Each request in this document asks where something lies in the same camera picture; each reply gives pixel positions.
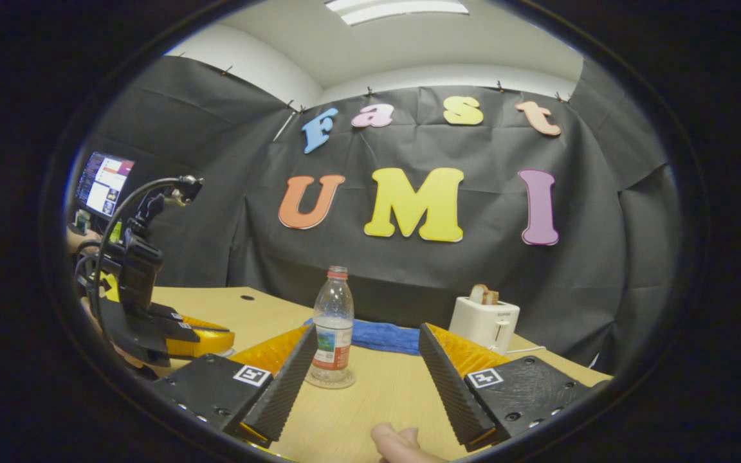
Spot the blue towel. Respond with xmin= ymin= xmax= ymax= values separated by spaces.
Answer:
xmin=303 ymin=318 xmax=423 ymax=356

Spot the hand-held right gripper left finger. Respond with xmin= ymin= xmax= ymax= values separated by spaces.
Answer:
xmin=152 ymin=323 xmax=318 ymax=449

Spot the white toaster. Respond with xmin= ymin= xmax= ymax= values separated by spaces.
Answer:
xmin=449 ymin=296 xmax=520 ymax=356

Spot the ceiling light panel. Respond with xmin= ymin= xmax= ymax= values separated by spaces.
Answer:
xmin=325 ymin=0 xmax=470 ymax=26

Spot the black backdrop cloth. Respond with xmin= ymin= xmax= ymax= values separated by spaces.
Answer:
xmin=65 ymin=55 xmax=683 ymax=374

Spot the black cable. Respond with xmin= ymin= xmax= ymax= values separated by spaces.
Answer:
xmin=91 ymin=177 xmax=181 ymax=341

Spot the clear plastic water bottle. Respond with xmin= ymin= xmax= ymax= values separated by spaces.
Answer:
xmin=311 ymin=266 xmax=354 ymax=383

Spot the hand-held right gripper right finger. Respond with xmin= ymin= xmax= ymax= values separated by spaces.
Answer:
xmin=418 ymin=323 xmax=593 ymax=452

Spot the computer monitor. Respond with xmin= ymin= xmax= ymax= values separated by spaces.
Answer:
xmin=75 ymin=151 xmax=134 ymax=219

